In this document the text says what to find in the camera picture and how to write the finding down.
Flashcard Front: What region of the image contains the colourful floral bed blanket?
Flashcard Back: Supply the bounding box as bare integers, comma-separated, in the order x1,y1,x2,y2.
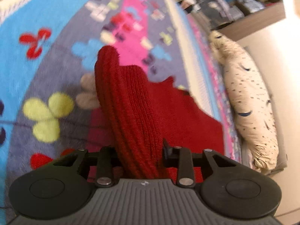
1,0,242,224

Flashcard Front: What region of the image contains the wooden bookshelf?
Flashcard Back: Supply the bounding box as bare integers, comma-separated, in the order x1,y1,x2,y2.
219,2,286,41

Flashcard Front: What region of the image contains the clear plastic storage box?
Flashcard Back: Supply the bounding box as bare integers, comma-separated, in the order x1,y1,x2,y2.
196,0,245,30

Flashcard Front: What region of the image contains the red knitted sweater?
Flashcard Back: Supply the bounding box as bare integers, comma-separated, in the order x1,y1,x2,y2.
94,46,224,179

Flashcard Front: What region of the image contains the cream star pattern pillow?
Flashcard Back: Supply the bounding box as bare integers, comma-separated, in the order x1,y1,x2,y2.
209,31,279,174

